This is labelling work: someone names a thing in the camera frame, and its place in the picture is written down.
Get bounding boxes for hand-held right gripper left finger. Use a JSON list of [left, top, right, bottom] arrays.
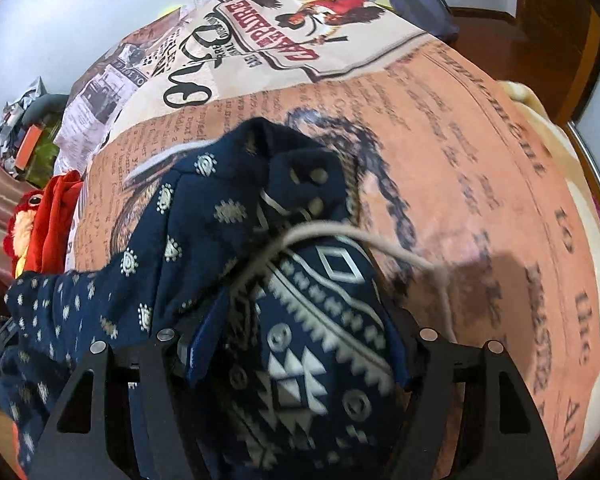
[[27, 290, 231, 480]]

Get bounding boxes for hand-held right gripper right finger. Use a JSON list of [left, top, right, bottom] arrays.
[[380, 310, 558, 480]]

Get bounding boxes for navy patterned hoodie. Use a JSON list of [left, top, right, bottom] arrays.
[[0, 117, 455, 480]]

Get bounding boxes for red plush toy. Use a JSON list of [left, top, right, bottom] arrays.
[[2, 187, 48, 281]]

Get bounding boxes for red garment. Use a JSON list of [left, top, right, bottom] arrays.
[[27, 170, 84, 277]]

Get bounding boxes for printed bed blanket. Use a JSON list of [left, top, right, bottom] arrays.
[[55, 0, 600, 480]]

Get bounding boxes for orange box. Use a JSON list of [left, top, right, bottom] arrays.
[[15, 125, 44, 172]]

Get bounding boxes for pile of clutter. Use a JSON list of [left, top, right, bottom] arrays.
[[0, 77, 48, 131]]

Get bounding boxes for dark grey garment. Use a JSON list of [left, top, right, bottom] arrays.
[[22, 94, 72, 126]]

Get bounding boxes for wooden door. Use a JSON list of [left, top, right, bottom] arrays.
[[505, 0, 600, 122]]

